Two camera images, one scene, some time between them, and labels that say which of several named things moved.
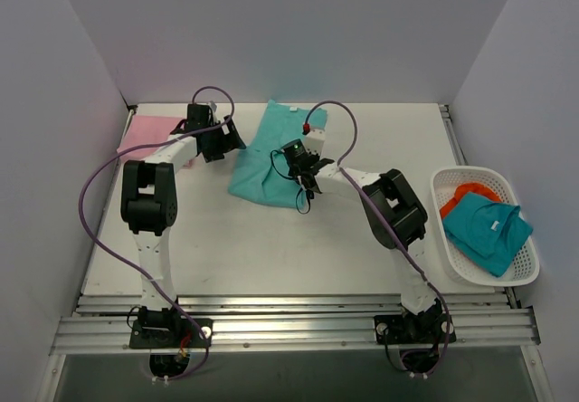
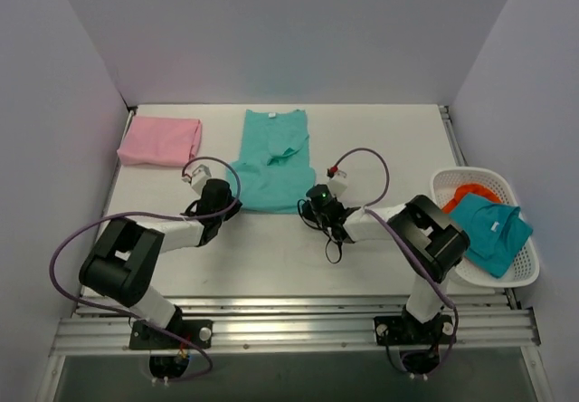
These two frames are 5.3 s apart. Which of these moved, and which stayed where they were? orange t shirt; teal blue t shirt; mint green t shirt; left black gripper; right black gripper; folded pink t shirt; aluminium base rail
Moved: right black gripper; left black gripper; mint green t shirt
Stayed: orange t shirt; teal blue t shirt; folded pink t shirt; aluminium base rail
